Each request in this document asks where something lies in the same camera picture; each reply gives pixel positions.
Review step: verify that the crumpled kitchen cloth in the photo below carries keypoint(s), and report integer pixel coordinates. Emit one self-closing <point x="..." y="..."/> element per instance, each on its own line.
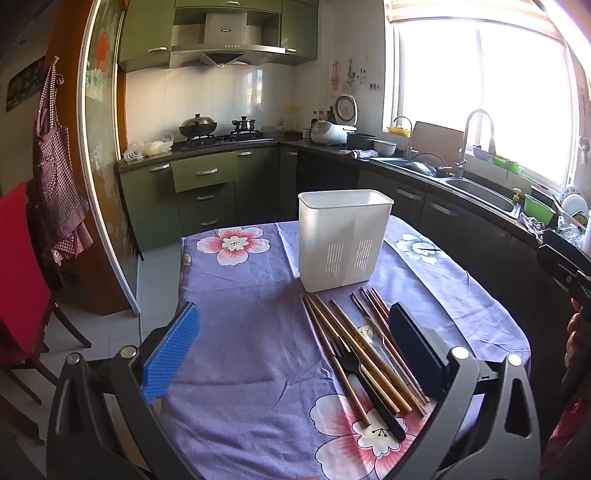
<point x="358" y="153"/>

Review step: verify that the dark sauce bottle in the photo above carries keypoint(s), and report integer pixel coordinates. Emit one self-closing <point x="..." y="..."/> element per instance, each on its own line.
<point x="315" y="119"/>

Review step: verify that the grey dish rag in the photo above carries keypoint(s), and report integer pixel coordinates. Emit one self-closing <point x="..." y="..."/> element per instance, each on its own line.
<point x="533" y="224"/>

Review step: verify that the red chair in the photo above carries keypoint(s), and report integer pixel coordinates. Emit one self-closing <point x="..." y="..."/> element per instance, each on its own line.
<point x="18" y="277"/>

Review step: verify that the white plastic utensil holder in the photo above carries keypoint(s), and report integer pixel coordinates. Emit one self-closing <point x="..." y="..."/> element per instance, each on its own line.
<point x="332" y="230"/>

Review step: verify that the white rice cooker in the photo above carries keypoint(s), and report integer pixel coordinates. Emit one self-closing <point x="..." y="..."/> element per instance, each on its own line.
<point x="328" y="131"/>

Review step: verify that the green base cabinet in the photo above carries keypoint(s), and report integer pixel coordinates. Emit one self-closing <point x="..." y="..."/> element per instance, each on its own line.
<point x="147" y="203"/>

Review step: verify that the green drawer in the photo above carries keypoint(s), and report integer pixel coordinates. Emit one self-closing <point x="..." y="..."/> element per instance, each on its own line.
<point x="205" y="171"/>

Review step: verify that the small blue bowl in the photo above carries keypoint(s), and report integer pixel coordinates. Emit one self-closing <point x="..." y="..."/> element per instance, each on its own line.
<point x="481" y="153"/>

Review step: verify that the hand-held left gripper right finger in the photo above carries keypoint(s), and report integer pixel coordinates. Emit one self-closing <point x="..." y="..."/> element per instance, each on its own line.
<point x="415" y="355"/>

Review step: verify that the green plastic tray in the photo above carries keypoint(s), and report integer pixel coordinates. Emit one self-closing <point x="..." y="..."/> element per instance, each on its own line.
<point x="507" y="164"/>

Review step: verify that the clear plastic jar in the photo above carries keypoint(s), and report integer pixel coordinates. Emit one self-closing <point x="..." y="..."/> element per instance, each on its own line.
<point x="291" y="119"/>

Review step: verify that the gas stove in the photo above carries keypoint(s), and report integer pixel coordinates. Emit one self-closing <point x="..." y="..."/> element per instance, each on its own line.
<point x="231" y="138"/>

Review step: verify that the wall hanging decoration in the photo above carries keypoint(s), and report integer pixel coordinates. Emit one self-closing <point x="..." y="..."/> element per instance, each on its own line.
<point x="335" y="76"/>

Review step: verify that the dark base cabinet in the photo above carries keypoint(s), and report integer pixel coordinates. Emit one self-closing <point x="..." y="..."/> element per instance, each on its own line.
<point x="452" y="226"/>

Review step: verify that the glass sliding door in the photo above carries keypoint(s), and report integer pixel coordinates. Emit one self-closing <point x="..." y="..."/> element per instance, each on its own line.
<point x="104" y="138"/>

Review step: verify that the small black pot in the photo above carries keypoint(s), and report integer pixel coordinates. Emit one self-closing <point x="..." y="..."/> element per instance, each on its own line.
<point x="244" y="125"/>

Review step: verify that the white plastic bag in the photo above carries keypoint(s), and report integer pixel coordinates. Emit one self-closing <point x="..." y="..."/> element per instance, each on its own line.
<point x="158" y="145"/>

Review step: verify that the black inner pot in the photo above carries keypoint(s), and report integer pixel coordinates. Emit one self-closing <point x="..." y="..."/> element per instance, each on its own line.
<point x="360" y="142"/>

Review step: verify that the black wok with lid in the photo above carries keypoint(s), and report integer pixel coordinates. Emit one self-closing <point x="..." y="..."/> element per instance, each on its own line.
<point x="197" y="125"/>

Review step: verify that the steel range hood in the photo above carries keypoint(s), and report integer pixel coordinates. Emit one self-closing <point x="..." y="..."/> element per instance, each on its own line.
<point x="226" y="41"/>

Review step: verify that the person's right hand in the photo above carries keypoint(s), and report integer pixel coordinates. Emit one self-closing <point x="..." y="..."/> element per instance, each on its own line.
<point x="575" y="337"/>

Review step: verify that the dark wall picture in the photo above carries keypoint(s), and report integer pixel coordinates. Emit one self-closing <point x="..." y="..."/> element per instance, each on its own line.
<point x="25" y="83"/>

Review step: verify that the steel sink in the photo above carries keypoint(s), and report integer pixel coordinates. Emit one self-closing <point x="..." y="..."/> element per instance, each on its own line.
<point x="485" y="196"/>

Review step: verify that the yellow basket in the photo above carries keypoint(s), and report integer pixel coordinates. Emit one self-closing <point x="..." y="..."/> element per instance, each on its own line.
<point x="398" y="131"/>

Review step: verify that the checkered apron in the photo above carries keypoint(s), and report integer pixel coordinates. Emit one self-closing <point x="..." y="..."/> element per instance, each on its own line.
<point x="60" y="184"/>

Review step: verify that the white bowl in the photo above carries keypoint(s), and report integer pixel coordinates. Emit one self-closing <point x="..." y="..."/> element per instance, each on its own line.
<point x="384" y="147"/>

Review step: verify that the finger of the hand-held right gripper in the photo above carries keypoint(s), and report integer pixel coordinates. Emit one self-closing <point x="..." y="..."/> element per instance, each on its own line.
<point x="570" y="244"/>
<point x="556" y="263"/>

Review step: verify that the green plastic bowl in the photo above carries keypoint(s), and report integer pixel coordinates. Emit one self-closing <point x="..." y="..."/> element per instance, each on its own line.
<point x="538" y="210"/>

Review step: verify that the black pan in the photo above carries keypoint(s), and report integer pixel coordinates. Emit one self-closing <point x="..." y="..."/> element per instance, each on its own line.
<point x="429" y="170"/>

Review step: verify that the black plastic fork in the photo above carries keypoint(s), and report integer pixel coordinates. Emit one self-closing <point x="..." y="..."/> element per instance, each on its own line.
<point x="383" y="410"/>

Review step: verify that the printed plastic bag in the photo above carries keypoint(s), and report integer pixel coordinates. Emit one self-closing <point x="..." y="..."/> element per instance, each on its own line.
<point x="133" y="153"/>

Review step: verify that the tall steel faucet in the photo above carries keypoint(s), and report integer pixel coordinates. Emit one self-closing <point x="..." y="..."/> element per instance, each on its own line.
<point x="461" y="152"/>

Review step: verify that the white plate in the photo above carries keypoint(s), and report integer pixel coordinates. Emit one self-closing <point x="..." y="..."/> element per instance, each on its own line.
<point x="575" y="203"/>

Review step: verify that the small steel faucet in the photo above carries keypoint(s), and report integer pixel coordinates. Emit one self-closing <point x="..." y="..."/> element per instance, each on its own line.
<point x="408" y="138"/>

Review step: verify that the purple floral tablecloth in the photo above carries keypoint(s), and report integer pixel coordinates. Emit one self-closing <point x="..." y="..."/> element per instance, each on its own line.
<point x="258" y="369"/>

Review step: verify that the window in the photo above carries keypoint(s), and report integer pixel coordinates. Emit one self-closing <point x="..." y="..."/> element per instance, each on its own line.
<point x="485" y="69"/>

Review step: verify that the pile of wooden chopsticks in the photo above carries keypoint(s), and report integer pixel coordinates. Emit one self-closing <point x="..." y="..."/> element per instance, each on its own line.
<point x="355" y="344"/>

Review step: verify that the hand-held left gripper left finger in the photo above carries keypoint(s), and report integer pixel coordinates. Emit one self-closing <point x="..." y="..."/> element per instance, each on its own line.
<point x="173" y="350"/>

